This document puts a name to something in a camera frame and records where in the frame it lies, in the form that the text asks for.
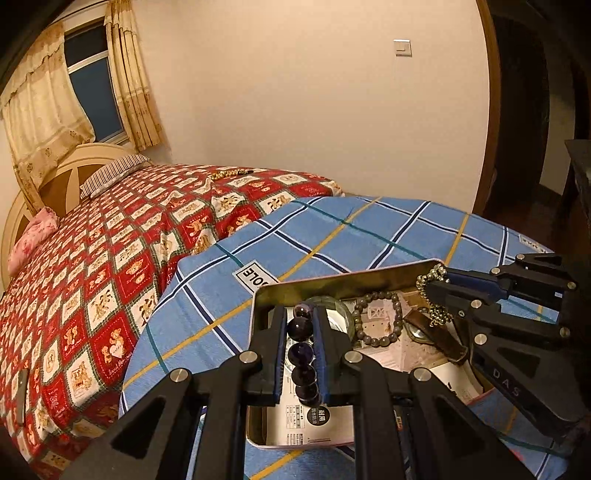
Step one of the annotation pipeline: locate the metallic ball bead necklace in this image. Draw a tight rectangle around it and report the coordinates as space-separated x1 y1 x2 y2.
414 263 455 328

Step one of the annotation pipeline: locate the brown wooden bead bracelet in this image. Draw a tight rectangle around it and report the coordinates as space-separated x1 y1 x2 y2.
351 291 405 348

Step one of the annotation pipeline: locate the green jade bracelet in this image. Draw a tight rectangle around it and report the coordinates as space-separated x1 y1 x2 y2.
303 295 358 345

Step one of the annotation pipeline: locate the dark purple bead bracelet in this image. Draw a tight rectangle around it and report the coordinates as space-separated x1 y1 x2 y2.
285 301 323 408

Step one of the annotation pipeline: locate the pink metal tin box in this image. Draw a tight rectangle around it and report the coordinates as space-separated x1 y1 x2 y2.
244 258 498 451

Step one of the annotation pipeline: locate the white printed paper card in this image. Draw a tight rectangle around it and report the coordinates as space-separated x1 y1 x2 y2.
263 292 484 448

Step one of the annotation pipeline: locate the blue plaid folded blanket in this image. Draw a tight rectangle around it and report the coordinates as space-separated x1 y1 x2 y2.
120 197 570 479

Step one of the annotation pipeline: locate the dark remote on bed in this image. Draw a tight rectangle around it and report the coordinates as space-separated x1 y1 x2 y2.
16 368 29 426

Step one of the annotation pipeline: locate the red patterned bedspread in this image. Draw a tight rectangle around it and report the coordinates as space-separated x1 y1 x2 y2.
1 165 342 479

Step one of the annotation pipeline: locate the pink cloth bundle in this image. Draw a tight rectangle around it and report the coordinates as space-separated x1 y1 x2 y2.
7 207 59 278

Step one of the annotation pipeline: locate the gold beaded item on bed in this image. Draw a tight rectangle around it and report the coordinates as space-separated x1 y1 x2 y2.
208 168 253 182

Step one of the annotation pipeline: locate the cream wooden headboard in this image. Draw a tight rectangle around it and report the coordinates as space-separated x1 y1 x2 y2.
1 143 133 289

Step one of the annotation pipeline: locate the checkered pillow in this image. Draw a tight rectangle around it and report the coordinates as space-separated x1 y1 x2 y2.
80 154 150 199

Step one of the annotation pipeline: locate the right beige curtain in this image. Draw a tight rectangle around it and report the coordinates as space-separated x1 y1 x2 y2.
103 1 163 151

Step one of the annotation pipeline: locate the beige curtain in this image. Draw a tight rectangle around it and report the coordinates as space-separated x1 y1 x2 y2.
103 1 163 151
1 23 95 213

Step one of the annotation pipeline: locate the left beige curtain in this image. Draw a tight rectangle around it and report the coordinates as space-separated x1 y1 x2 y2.
1 23 95 213

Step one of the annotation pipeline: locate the dark window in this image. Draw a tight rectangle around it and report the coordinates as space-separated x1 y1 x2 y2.
64 18 128 145

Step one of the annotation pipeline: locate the white wall switch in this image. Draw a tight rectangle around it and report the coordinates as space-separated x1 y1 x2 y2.
394 39 413 57

